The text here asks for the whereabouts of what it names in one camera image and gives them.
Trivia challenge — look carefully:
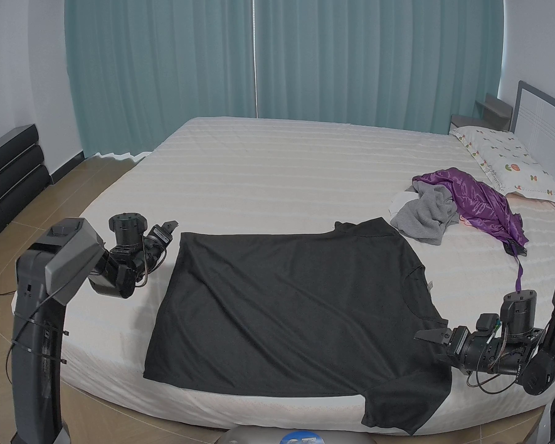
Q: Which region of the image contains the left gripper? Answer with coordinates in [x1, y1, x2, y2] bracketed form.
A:
[143, 220, 180, 251]

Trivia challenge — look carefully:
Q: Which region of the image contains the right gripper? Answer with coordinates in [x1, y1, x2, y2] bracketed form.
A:
[414, 325, 483, 369]

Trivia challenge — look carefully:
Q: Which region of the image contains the black T-shirt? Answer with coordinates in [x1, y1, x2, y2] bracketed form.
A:
[143, 217, 454, 436]

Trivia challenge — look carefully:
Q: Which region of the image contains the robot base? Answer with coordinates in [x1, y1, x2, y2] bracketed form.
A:
[217, 426, 366, 444]

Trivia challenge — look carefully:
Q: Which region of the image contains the bed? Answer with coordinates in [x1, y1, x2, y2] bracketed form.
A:
[58, 80, 555, 436]

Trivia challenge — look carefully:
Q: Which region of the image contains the grey garment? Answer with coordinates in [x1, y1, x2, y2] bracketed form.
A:
[390, 184, 459, 246]

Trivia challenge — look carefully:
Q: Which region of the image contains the white garment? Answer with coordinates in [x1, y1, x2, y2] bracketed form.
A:
[388, 191, 417, 218]

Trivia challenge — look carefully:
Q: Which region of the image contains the purple satin garment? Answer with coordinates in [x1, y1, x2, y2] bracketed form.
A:
[413, 167, 531, 295]

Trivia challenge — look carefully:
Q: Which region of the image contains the black chest of drawers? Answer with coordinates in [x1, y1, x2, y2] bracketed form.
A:
[0, 124, 51, 253]

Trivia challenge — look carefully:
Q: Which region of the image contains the blue-green curtain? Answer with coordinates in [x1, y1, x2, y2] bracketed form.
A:
[253, 0, 505, 135]
[65, 0, 259, 160]

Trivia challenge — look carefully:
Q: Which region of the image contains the white printed pillow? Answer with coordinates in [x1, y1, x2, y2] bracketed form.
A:
[450, 125, 555, 204]

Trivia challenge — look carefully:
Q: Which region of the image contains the grey bedside table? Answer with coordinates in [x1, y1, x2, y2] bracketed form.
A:
[450, 93, 513, 133]

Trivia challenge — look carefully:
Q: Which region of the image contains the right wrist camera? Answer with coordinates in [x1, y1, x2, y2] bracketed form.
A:
[475, 314, 500, 341]

